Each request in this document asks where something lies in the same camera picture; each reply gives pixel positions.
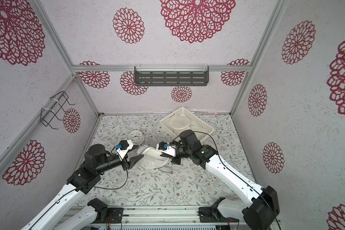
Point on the white mesh bag blue trim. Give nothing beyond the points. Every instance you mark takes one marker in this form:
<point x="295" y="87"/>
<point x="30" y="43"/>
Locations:
<point x="152" y="159"/>

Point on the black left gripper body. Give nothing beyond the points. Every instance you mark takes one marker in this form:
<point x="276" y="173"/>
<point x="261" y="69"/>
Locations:
<point x="125" y="163"/>

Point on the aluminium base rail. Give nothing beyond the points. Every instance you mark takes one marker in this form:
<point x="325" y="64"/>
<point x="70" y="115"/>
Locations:
<point x="152" y="218"/>

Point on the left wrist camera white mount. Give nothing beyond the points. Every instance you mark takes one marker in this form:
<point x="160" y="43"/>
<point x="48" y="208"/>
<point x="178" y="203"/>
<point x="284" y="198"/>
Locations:
<point x="123" y="148"/>

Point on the dark grey wall shelf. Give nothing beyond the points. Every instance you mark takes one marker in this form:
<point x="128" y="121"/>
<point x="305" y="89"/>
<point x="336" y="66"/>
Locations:
<point x="171" y="78"/>

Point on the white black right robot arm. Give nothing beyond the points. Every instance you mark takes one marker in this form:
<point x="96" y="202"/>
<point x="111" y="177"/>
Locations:
<point x="259" y="207"/>

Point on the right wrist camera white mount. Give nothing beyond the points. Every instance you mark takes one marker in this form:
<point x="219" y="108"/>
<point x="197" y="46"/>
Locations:
<point x="164" y="147"/>

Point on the white perforated plastic basket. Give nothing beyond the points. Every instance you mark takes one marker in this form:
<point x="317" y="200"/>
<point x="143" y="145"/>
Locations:
<point x="196" y="124"/>

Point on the black wire wall rack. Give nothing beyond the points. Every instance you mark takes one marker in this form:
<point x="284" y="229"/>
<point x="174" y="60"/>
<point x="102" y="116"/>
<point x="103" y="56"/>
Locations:
<point x="47" y="115"/>

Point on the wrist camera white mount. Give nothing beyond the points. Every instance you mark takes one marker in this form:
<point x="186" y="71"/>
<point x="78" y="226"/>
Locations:
<point x="123" y="148"/>
<point x="164" y="147"/>

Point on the white round alarm clock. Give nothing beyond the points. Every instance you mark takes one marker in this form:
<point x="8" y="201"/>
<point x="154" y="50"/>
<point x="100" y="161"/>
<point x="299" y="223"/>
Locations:
<point x="137" y="137"/>

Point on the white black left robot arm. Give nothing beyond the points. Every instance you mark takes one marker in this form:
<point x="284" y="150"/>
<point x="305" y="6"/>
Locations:
<point x="97" y="160"/>

